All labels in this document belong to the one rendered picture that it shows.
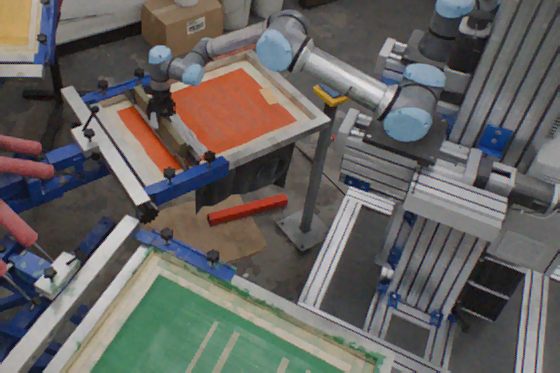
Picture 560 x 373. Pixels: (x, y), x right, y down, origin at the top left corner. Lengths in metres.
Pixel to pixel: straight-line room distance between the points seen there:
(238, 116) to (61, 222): 1.31
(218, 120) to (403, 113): 0.88
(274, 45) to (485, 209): 0.79
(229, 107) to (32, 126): 1.75
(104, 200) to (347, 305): 1.41
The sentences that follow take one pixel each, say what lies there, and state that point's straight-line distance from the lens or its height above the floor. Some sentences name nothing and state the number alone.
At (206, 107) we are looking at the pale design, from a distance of 2.40.
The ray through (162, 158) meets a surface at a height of 0.96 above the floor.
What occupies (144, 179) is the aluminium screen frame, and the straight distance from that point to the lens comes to 2.07.
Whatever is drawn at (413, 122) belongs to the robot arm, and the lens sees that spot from 1.71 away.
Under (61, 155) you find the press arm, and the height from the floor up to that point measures 1.04.
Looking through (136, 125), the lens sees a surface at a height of 0.96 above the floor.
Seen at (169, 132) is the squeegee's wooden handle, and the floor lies 1.06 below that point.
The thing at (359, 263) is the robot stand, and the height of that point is 0.21.
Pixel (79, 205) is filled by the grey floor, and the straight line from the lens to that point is 3.33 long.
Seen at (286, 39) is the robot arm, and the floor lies 1.58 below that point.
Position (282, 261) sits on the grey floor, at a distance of 3.09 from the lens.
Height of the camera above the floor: 2.51
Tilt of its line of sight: 41 degrees down
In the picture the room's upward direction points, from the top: 2 degrees clockwise
